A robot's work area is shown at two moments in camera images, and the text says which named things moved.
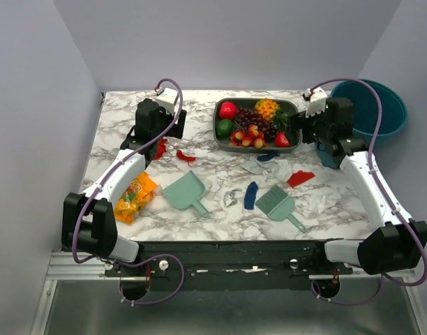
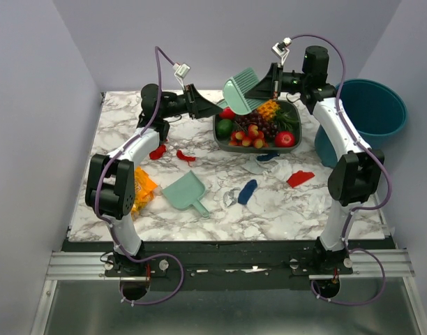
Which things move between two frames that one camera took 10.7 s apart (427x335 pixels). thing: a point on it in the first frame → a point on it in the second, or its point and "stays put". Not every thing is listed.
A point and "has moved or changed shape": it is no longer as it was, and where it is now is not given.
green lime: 224,128 stays put
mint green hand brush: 279,206 → 236,88
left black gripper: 176,131 → 200,107
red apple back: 227,110 stays put
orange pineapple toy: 268,108 stays put
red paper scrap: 161,149 stays put
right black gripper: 299,121 → 270,86
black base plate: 229,264 stays put
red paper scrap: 299,177 stays put
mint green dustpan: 187,192 stays put
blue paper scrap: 250,195 has moved or changed shape
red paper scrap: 188,158 stays put
